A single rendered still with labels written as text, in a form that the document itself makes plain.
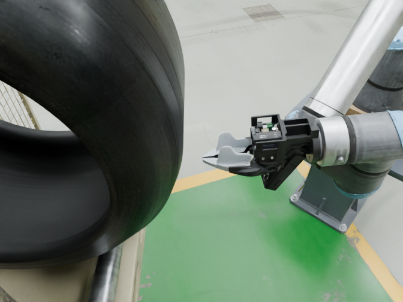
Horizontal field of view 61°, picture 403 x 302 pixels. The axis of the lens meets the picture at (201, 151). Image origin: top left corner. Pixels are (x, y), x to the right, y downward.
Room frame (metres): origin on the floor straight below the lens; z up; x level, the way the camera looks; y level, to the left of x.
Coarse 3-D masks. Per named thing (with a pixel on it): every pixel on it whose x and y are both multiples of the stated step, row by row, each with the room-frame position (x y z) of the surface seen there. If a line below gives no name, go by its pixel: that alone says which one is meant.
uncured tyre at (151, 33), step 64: (0, 0) 0.27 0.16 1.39; (64, 0) 0.30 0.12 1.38; (128, 0) 0.37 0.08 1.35; (0, 64) 0.25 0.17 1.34; (64, 64) 0.26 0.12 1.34; (128, 64) 0.29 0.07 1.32; (0, 128) 0.53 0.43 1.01; (128, 128) 0.26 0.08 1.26; (0, 192) 0.42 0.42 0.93; (64, 192) 0.44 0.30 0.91; (128, 192) 0.26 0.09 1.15; (0, 256) 0.26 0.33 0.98; (64, 256) 0.25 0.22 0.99
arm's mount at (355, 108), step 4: (352, 104) 1.03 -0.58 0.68; (356, 104) 1.02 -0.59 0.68; (352, 108) 1.00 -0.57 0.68; (356, 108) 1.00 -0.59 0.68; (360, 108) 1.00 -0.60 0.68; (364, 108) 1.00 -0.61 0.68; (400, 108) 1.01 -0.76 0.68; (348, 112) 1.00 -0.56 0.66; (352, 112) 1.00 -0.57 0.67; (356, 112) 0.99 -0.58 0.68; (360, 112) 0.98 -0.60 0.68; (364, 112) 0.98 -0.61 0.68; (368, 112) 0.98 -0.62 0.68; (372, 112) 0.98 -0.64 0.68; (376, 112) 0.98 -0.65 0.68
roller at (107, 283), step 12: (108, 252) 0.29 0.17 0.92; (120, 252) 0.30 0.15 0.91; (96, 264) 0.27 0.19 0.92; (108, 264) 0.27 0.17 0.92; (96, 276) 0.25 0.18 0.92; (108, 276) 0.25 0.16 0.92; (96, 288) 0.23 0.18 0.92; (108, 288) 0.23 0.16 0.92; (96, 300) 0.21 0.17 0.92; (108, 300) 0.21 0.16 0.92
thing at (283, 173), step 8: (288, 160) 0.43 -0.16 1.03; (296, 160) 0.42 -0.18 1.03; (280, 168) 0.43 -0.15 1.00; (288, 168) 0.42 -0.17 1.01; (264, 176) 0.44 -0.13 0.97; (272, 176) 0.43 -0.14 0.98; (280, 176) 0.42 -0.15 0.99; (264, 184) 0.43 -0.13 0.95; (272, 184) 0.42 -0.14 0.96; (280, 184) 0.42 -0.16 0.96
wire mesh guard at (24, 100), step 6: (0, 84) 0.92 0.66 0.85; (0, 90) 0.90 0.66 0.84; (6, 90) 0.93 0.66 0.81; (12, 90) 0.96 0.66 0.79; (24, 96) 1.00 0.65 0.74; (0, 102) 0.87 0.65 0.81; (6, 102) 0.90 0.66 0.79; (18, 102) 0.96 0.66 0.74; (24, 102) 1.00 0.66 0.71; (24, 108) 0.98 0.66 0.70; (30, 108) 1.00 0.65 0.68; (0, 114) 0.84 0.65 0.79; (24, 114) 0.96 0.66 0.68; (30, 114) 1.00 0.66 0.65; (18, 120) 0.92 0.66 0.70; (24, 120) 0.95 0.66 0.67; (30, 120) 0.98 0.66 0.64; (36, 120) 1.01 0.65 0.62; (30, 126) 0.96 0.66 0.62; (36, 126) 1.00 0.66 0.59
